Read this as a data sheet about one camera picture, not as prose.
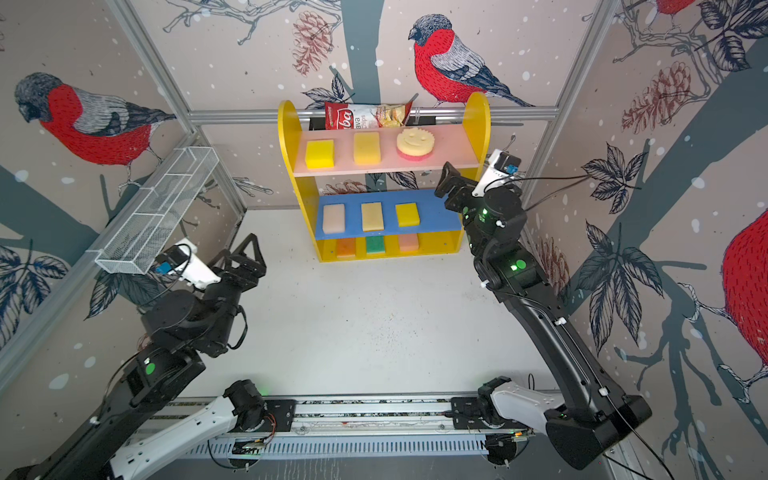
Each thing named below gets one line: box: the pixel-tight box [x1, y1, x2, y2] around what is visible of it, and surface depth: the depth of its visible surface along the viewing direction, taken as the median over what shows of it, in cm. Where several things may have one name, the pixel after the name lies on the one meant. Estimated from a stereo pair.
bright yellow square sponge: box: [305, 140, 335, 170], surface depth 76 cm
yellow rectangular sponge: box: [354, 132, 381, 165], surface depth 77 cm
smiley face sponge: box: [396, 127, 435, 161], surface depth 78 cm
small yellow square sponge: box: [395, 202, 421, 227], surface depth 100 cm
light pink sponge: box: [322, 204, 345, 234], surface depth 97 cm
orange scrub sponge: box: [336, 238, 356, 258], surface depth 108 cm
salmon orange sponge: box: [399, 233, 419, 252], surface depth 109 cm
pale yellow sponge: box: [361, 202, 385, 232], surface depth 100 cm
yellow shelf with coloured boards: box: [278, 93, 491, 262], surface depth 89 cm
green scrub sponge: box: [366, 236, 386, 254], surface depth 109 cm
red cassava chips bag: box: [324, 101, 414, 130], surface depth 88 cm
